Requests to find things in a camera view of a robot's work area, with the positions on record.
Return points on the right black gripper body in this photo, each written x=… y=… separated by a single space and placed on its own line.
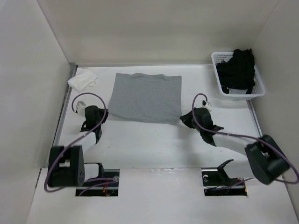
x=198 y=129

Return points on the grey tank top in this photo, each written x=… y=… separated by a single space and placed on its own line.
x=146 y=98

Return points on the black tank tops pile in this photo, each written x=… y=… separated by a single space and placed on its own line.
x=238 y=73

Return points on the white plastic basket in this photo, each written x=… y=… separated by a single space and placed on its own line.
x=257 y=91

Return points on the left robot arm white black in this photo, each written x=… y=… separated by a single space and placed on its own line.
x=67 y=167

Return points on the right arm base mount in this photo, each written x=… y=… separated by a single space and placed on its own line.
x=216 y=182

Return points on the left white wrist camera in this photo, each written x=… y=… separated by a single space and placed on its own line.
x=80 y=108

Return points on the folded white tank top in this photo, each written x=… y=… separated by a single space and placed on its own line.
x=81 y=81

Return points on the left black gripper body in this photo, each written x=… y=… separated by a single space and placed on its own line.
x=101 y=115

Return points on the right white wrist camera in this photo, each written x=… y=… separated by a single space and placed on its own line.
x=207 y=105

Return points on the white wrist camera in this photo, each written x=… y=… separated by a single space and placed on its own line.
x=207 y=105
x=80 y=108

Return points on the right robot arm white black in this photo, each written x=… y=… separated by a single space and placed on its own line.
x=262 y=154

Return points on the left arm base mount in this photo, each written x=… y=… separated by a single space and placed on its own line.
x=99 y=182

